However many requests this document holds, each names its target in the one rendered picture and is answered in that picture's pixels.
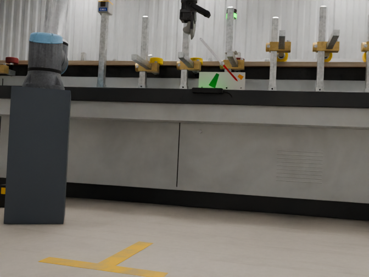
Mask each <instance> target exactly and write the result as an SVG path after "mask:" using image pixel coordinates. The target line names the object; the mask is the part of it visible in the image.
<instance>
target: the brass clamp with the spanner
mask: <svg viewBox="0 0 369 277"><path fill-rule="evenodd" d="M222 61H223V62H224V63H225V66H226V67H227V69H231V70H244V65H245V61H244V60H237V61H238V66H237V67H232V65H231V63H230V61H229V60H222ZM220 69H225V68H224V67H223V66H221V65H220Z"/></svg>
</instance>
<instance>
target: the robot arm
mask: <svg viewBox="0 0 369 277"><path fill-rule="evenodd" d="M197 1H198V0H181V9H180V20H181V22H182V23H187V26H186V27H184V28H183V31H184V33H186V34H189V35H191V40H192V39H193V37H194V34H195V27H196V21H197V14H196V13H197V12H198V13H199V14H201V15H203V16H204V17H207V18H210V16H211V14H210V12H209V11H208V10H206V9H204V8H202V7H200V6H199V5H197ZM68 5H69V0H46V8H45V14H44V25H43V32H33V33H31V34H30V39H29V60H28V71H27V76H26V78H25V80H24V82H23V85H22V87H35V88H49V89H57V90H65V88H64V85H63V81H62V78H61V74H63V73H64V72H65V71H66V69H67V67H68V45H69V44H68V43H67V41H66V40H65V33H66V22H67V16H68Z"/></svg>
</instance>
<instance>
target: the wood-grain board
mask: <svg viewBox="0 0 369 277"><path fill-rule="evenodd" d="M177 62H180V61H163V64H162V65H160V67H176V65H177ZM3 63H6V62H5V60H0V65H3ZM98 63H99V61H98V60H69V61H68V66H98ZM6 65H10V64H8V63H6ZM14 65H28V60H19V63H18V64H14ZM135 65H136V63H135V62H134V61H109V60H107V65H106V66H123V67H135ZM201 67H220V62H219V61H203V65H201ZM244 67H263V68H270V62H245V65H244ZM277 68H317V62H277ZM324 68H366V62H325V65H324Z"/></svg>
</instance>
